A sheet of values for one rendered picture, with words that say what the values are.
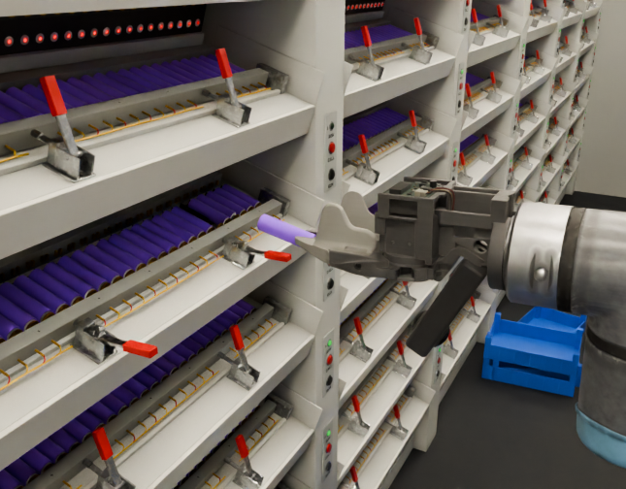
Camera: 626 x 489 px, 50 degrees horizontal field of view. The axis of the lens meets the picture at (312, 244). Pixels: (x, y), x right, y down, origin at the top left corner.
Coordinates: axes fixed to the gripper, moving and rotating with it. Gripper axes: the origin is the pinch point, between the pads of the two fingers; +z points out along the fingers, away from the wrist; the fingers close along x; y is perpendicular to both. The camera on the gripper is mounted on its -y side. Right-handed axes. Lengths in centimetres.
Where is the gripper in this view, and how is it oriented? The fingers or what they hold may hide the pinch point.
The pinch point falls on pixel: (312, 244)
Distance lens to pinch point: 69.8
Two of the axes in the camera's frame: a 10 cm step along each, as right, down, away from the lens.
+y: -0.3, -9.4, -3.3
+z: -8.9, -1.3, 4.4
